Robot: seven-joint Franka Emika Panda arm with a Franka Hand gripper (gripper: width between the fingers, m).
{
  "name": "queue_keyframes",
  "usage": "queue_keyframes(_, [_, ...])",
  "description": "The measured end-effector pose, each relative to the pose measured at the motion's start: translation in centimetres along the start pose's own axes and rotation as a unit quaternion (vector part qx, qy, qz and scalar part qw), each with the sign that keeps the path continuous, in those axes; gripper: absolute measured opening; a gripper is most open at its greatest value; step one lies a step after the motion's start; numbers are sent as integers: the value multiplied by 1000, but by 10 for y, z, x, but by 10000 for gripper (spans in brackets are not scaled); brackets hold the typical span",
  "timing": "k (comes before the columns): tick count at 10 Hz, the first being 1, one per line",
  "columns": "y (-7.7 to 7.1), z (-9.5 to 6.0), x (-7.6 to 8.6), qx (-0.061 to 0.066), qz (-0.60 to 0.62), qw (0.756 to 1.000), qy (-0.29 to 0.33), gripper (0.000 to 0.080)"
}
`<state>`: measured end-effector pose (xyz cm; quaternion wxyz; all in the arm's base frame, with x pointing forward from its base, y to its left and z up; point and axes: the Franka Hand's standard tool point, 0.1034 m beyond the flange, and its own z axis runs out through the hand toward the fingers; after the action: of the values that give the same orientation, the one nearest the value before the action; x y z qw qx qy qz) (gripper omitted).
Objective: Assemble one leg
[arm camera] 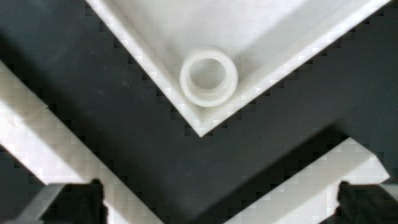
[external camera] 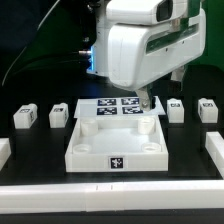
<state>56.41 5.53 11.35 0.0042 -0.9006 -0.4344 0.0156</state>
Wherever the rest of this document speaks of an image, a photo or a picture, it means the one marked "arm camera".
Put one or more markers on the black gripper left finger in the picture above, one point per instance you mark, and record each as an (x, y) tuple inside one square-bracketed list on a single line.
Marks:
[(38, 206)]

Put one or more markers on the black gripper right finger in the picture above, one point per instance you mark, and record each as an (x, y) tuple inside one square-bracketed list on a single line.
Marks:
[(378, 206)]

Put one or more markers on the white square tabletop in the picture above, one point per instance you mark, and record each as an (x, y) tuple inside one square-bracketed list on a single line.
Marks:
[(221, 46)]

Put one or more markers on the white L-shaped fence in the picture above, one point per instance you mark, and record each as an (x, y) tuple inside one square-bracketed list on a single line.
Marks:
[(44, 144)]

